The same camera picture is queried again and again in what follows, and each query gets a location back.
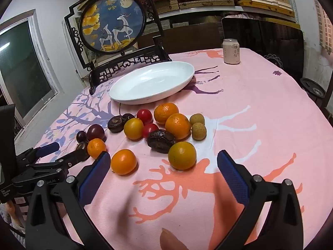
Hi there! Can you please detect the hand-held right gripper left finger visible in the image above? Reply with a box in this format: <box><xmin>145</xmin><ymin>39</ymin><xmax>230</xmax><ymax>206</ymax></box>
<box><xmin>25</xmin><ymin>151</ymin><xmax>112</xmax><ymax>250</ymax></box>

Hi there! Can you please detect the black round device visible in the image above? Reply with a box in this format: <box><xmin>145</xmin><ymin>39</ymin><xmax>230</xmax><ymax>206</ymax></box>
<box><xmin>299</xmin><ymin>77</ymin><xmax>327</xmax><ymax>98</ymax></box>

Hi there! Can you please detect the bumpy orange mandarin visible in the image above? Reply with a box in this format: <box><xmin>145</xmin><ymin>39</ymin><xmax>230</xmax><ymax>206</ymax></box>
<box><xmin>165</xmin><ymin>113</ymin><xmax>191</xmax><ymax>140</ymax></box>
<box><xmin>153</xmin><ymin>102</ymin><xmax>180</xmax><ymax>125</ymax></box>

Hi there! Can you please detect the dark purple plum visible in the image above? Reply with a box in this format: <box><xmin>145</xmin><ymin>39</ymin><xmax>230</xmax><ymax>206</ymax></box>
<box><xmin>86</xmin><ymin>124</ymin><xmax>106</xmax><ymax>141</ymax></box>

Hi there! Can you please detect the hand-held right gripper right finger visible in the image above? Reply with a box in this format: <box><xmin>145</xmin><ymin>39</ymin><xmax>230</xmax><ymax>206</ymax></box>
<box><xmin>217</xmin><ymin>150</ymin><xmax>305</xmax><ymax>250</ymax></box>

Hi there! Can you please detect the black framed deer table screen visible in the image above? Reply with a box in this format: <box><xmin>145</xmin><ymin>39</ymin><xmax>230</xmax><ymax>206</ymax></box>
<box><xmin>64</xmin><ymin>0</ymin><xmax>172</xmax><ymax>95</ymax></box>

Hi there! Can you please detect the yellow tomato plate top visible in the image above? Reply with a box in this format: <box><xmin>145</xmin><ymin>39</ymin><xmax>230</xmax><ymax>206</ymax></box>
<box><xmin>123</xmin><ymin>118</ymin><xmax>144</xmax><ymax>140</ymax></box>

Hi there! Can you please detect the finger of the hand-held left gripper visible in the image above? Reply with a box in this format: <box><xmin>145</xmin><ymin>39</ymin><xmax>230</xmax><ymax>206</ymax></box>
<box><xmin>16</xmin><ymin>143</ymin><xmax>61</xmax><ymax>167</ymax></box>
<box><xmin>12</xmin><ymin>146</ymin><xmax>90</xmax><ymax>188</ymax></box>

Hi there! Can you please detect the red cherry tomato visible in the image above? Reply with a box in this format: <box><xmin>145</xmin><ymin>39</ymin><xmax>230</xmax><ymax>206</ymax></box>
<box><xmin>142</xmin><ymin>123</ymin><xmax>159</xmax><ymax>139</ymax></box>
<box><xmin>137</xmin><ymin>109</ymin><xmax>153</xmax><ymax>124</ymax></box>

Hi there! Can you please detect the small orange mandarin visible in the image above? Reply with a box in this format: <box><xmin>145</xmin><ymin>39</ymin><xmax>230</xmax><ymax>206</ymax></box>
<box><xmin>87</xmin><ymin>138</ymin><xmax>107</xmax><ymax>159</ymax></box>

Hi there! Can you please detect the large smooth yellowish orange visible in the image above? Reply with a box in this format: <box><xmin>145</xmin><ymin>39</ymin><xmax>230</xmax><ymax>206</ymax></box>
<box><xmin>168</xmin><ymin>141</ymin><xmax>197</xmax><ymax>170</ymax></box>

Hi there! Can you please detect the brown cardboard box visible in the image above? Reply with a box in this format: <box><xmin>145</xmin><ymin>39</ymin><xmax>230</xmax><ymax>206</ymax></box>
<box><xmin>138</xmin><ymin>22</ymin><xmax>224</xmax><ymax>56</ymax></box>

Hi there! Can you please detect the dark passion fruit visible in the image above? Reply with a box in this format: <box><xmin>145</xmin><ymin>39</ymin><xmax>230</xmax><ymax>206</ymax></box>
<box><xmin>75</xmin><ymin>142</ymin><xmax>90</xmax><ymax>154</ymax></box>
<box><xmin>147</xmin><ymin>129</ymin><xmax>177</xmax><ymax>154</ymax></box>
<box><xmin>107</xmin><ymin>116</ymin><xmax>125</xmax><ymax>133</ymax></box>

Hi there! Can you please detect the pink printed tablecloth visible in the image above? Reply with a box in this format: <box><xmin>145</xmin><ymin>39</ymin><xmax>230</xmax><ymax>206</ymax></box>
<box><xmin>26</xmin><ymin>48</ymin><xmax>333</xmax><ymax>250</ymax></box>

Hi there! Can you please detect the white oval plate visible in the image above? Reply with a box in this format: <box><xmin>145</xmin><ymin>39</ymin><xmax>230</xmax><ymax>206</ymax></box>
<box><xmin>109</xmin><ymin>61</ymin><xmax>195</xmax><ymax>105</ymax></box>

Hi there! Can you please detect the white framed window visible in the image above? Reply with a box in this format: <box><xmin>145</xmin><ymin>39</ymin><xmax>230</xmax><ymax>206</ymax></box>
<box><xmin>0</xmin><ymin>10</ymin><xmax>65</xmax><ymax>127</ymax></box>

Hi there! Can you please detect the person's right hand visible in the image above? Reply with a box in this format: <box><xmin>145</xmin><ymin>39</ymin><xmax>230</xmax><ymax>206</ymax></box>
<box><xmin>159</xmin><ymin>227</ymin><xmax>190</xmax><ymax>250</ymax></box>

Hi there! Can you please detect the dark cherry with stem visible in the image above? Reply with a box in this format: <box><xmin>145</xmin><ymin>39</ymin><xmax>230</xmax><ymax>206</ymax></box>
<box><xmin>118</xmin><ymin>104</ymin><xmax>136</xmax><ymax>123</ymax></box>

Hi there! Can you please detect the tan longan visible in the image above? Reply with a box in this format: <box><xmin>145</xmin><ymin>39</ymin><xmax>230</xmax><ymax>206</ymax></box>
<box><xmin>191</xmin><ymin>122</ymin><xmax>207</xmax><ymax>140</ymax></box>
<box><xmin>189</xmin><ymin>113</ymin><xmax>205</xmax><ymax>126</ymax></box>

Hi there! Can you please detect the pale pink drink can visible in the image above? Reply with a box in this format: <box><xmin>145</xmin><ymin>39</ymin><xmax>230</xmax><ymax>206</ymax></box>
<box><xmin>222</xmin><ymin>39</ymin><xmax>240</xmax><ymax>65</ymax></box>

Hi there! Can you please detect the black chair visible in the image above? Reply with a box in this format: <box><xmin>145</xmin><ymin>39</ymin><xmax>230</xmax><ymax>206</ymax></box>
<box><xmin>221</xmin><ymin>17</ymin><xmax>305</xmax><ymax>76</ymax></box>

